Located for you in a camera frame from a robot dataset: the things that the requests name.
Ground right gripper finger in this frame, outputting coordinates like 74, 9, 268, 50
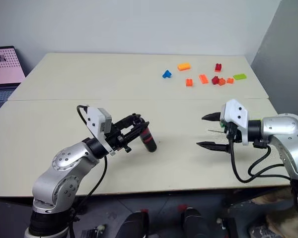
196, 141, 231, 153
201, 112, 222, 122

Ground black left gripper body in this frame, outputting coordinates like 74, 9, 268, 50
104, 123, 133, 153

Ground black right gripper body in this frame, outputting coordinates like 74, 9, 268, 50
224, 120, 243, 144

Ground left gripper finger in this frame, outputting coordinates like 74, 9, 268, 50
119, 120, 150, 145
111, 113, 143, 132

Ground open laptop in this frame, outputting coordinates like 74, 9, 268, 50
0, 45, 26, 120

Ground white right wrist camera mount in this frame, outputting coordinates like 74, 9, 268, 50
220, 99, 250, 146

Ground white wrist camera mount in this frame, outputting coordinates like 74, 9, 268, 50
220, 99, 250, 146
85, 107, 115, 156

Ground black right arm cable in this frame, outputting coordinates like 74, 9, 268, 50
228, 137, 293, 183

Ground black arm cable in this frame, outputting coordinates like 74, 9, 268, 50
228, 137, 293, 183
75, 105, 109, 214

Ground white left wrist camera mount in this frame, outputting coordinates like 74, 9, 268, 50
85, 107, 115, 156

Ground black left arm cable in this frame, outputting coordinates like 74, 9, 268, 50
75, 105, 109, 214

